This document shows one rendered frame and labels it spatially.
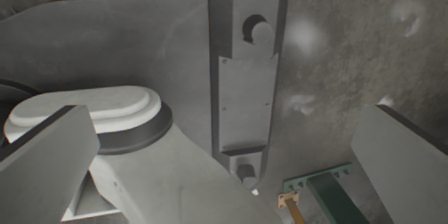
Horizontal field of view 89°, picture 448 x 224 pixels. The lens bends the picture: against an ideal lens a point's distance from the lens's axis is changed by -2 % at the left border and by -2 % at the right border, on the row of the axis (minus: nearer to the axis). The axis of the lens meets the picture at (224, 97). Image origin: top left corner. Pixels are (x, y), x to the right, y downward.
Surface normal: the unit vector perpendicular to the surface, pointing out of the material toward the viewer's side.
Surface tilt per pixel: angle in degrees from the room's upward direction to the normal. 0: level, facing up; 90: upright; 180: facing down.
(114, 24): 0
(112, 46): 0
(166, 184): 90
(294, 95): 0
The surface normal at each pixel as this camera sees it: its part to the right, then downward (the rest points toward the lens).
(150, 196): 0.00, -0.87
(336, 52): 0.21, 0.48
